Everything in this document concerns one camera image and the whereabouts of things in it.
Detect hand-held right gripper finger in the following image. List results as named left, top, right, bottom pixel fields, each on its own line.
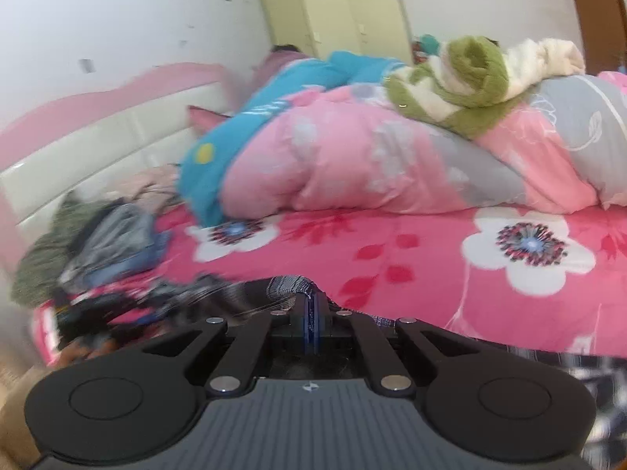
left=142, top=298, right=312, bottom=397
left=312, top=298, right=483, bottom=397

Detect black white plaid shirt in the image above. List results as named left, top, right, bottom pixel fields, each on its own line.
left=54, top=274, right=627, bottom=456

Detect pink floral fleece blanket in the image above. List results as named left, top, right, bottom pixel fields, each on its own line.
left=29, top=203, right=627, bottom=368

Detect pink grey floral duvet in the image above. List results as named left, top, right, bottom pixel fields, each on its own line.
left=223, top=71, right=627, bottom=216

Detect grey garment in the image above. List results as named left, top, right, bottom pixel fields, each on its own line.
left=63, top=203, right=158, bottom=285

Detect beige pink crumpled garment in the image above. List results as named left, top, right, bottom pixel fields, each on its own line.
left=115, top=166, right=182, bottom=206

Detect pink pillow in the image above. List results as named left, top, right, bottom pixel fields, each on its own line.
left=188, top=105, right=231, bottom=138

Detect purple striped pillow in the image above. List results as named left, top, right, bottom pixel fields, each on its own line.
left=259, top=44, right=314, bottom=84

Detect olive fur-trimmed coat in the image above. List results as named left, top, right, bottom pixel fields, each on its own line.
left=10, top=193, right=99, bottom=304

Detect white padded headboard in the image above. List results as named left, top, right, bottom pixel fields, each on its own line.
left=0, top=61, right=236, bottom=255

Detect green cream fleece garment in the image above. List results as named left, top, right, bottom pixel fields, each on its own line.
left=384, top=34, right=586, bottom=140

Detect cream wardrobe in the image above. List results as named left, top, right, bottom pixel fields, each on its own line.
left=257, top=0, right=415, bottom=64

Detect brown wooden door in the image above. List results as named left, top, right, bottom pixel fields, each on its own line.
left=563, top=0, right=627, bottom=74

